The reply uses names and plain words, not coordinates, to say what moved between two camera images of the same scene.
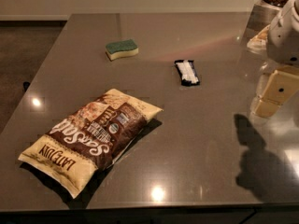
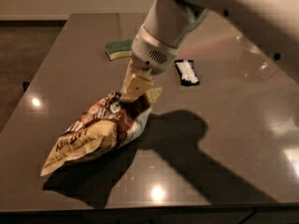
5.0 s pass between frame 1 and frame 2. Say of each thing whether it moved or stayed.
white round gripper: moved
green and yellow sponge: stayed
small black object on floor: stayed
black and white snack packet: stayed
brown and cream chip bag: moved
